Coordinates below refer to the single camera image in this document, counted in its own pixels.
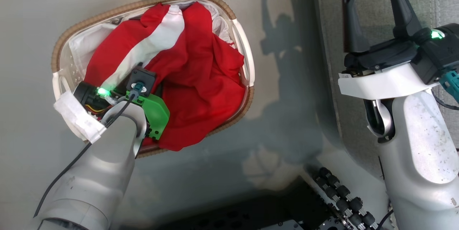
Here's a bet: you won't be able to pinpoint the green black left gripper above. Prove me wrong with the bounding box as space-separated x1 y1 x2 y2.
74 82 170 140

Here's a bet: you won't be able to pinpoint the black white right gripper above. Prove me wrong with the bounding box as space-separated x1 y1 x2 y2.
338 0 445 100

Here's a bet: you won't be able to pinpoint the red and white garment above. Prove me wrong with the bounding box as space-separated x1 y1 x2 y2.
83 2 248 152

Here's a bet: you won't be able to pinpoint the white wicker-rimmed laundry basket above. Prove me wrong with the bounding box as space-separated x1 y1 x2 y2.
51 0 255 159

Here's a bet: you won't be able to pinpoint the white padded wrap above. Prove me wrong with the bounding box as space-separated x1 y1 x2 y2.
53 91 107 144

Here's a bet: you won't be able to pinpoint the yellow and red wires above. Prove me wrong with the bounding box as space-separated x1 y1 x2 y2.
85 104 110 115

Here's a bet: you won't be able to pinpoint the thin black cable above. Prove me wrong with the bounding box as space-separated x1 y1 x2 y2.
431 90 459 111
33 92 138 219

